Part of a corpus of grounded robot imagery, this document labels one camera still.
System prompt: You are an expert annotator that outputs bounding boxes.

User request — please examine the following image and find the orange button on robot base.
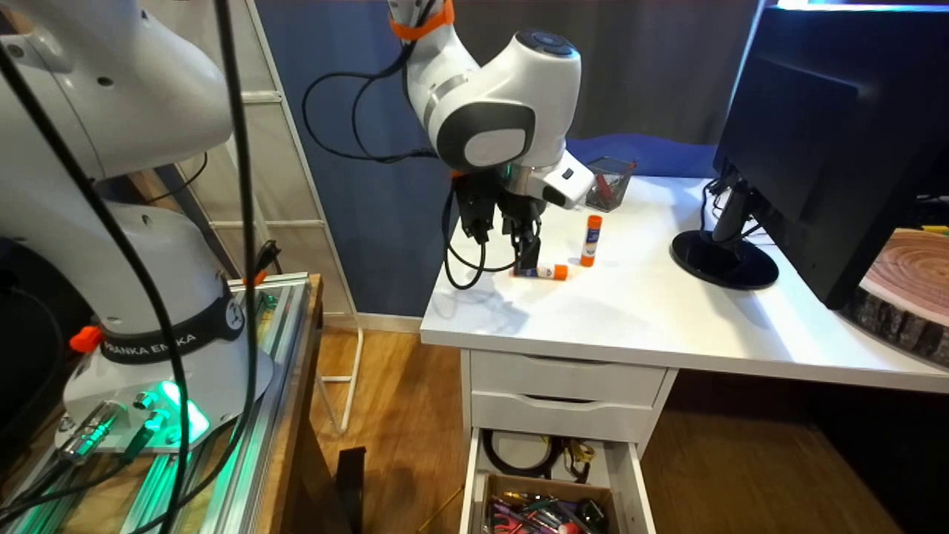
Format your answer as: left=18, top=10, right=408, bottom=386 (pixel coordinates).
left=70, top=324, right=107, bottom=357

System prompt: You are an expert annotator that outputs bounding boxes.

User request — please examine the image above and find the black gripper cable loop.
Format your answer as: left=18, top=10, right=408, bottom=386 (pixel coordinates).
left=439, top=191, right=523, bottom=293

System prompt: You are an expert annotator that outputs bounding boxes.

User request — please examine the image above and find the wood slice with bark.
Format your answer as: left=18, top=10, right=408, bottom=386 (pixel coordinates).
left=854, top=225, right=949, bottom=367

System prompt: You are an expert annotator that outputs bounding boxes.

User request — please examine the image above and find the white drawer front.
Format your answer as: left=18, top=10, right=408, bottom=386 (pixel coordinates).
left=467, top=392, right=657, bottom=446
left=467, top=351, right=667, bottom=407

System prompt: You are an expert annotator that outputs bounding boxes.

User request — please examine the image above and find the black computer monitor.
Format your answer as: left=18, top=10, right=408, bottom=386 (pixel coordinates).
left=667, top=4, right=949, bottom=314

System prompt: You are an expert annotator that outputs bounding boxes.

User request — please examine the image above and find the white drawer cabinet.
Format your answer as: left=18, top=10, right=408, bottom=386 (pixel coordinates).
left=457, top=346, right=680, bottom=534

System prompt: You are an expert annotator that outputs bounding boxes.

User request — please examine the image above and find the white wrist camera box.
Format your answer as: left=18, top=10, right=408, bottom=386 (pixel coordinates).
left=537, top=152, right=600, bottom=210

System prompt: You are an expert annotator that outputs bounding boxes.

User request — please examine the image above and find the cardboard box of pens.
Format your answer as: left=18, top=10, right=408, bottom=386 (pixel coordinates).
left=476, top=471, right=620, bottom=534

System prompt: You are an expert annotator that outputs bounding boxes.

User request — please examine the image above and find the aluminium rail base frame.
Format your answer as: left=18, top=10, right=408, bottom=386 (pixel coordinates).
left=0, top=271, right=323, bottom=534

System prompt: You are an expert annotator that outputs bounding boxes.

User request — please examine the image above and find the black stand leg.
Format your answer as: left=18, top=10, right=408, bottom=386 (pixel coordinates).
left=332, top=446, right=369, bottom=534

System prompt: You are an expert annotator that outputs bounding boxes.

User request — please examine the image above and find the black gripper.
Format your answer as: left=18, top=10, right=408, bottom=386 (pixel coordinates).
left=455, top=168, right=549, bottom=280

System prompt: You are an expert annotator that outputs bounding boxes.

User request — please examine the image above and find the black mesh pen cup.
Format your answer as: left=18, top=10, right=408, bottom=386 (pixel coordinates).
left=587, top=156, right=639, bottom=213

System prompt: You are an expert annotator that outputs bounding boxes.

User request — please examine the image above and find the white pull-out drawer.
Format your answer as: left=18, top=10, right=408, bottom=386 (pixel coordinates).
left=457, top=425, right=658, bottom=534

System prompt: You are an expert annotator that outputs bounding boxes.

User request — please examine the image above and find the orange handled clamp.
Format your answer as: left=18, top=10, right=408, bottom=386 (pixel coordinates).
left=242, top=238, right=286, bottom=291

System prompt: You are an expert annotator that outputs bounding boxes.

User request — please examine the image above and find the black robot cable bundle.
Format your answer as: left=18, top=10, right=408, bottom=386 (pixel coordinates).
left=0, top=0, right=270, bottom=534

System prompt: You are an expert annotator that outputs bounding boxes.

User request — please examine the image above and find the black coiled cable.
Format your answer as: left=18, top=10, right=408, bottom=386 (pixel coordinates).
left=480, top=429, right=566, bottom=480

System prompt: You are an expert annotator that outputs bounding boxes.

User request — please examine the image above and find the grey-brown curtain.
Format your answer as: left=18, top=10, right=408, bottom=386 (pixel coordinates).
left=449, top=0, right=765, bottom=145

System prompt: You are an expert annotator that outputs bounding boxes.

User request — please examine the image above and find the white wire rack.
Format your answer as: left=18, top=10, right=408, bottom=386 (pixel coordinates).
left=205, top=0, right=366, bottom=440

